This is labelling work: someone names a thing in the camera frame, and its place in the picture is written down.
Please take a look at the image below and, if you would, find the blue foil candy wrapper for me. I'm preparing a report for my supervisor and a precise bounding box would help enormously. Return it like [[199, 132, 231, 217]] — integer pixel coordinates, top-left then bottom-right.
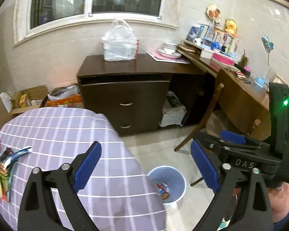
[[2, 146, 33, 169]]

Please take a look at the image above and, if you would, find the blue waste bin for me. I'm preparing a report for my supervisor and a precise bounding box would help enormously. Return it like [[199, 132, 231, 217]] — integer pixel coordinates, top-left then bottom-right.
[[148, 165, 187, 205]]

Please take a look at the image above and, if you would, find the row of books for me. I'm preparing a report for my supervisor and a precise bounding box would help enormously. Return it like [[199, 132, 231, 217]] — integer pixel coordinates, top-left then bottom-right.
[[183, 23, 239, 59]]

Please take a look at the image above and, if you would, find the grey checkered tablecloth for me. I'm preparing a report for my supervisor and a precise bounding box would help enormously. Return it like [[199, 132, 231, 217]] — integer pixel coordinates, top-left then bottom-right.
[[0, 107, 166, 230]]

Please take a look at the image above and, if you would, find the orange box with grey bag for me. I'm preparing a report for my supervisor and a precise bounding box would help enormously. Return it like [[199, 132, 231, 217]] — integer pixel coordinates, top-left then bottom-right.
[[46, 84, 82, 107]]

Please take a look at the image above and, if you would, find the dark wooden cabinet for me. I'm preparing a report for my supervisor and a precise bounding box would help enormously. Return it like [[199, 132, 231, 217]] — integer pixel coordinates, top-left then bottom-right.
[[77, 54, 215, 136]]

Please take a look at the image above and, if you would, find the white bowl and saucer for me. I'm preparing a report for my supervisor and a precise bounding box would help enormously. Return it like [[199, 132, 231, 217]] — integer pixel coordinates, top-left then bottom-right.
[[158, 42, 181, 58]]

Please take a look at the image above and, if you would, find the blue desk fan lamp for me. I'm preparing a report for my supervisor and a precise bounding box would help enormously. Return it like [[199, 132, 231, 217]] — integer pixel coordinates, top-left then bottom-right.
[[254, 35, 274, 90]]

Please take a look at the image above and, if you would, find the person's right hand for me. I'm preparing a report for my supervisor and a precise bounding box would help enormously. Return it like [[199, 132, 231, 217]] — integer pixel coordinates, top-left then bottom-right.
[[268, 182, 289, 223]]

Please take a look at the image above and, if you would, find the orange foil wrapper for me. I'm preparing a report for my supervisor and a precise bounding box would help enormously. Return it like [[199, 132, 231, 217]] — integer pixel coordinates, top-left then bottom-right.
[[156, 184, 170, 202]]

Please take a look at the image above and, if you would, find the green leaf toy bundle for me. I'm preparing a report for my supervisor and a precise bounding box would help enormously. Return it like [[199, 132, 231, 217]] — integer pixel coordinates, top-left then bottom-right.
[[0, 174, 10, 202]]

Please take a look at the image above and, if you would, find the open cardboard box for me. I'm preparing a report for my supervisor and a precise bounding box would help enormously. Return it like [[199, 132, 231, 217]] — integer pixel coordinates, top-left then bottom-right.
[[10, 85, 48, 115]]

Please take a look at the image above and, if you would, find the brown wooden desk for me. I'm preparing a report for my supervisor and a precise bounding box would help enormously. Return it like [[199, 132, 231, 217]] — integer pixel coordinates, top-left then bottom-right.
[[177, 49, 289, 140]]

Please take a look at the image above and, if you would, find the sliding glass window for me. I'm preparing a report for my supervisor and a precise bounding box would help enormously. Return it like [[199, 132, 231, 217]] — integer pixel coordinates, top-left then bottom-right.
[[13, 0, 178, 45]]

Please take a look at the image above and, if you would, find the white plastic bag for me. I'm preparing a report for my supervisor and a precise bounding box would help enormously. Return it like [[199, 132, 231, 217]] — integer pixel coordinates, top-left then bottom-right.
[[101, 19, 139, 62]]

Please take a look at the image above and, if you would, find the white box under cabinet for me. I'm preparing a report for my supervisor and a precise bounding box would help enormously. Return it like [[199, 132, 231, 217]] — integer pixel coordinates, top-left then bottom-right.
[[159, 91, 186, 127]]

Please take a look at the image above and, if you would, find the yellow duck plush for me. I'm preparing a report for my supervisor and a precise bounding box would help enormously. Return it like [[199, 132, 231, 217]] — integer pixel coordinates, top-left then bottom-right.
[[224, 19, 238, 37]]

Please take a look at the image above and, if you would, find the pink paper sheet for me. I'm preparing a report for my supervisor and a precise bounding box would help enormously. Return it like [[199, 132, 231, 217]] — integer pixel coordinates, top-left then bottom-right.
[[147, 52, 190, 64]]

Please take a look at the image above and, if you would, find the wooden chair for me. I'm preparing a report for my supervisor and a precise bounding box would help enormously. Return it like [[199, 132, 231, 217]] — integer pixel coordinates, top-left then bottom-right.
[[174, 68, 271, 187]]

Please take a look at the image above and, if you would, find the round wall decoration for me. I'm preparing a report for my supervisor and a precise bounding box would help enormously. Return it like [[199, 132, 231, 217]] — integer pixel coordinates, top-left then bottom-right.
[[206, 4, 221, 21]]

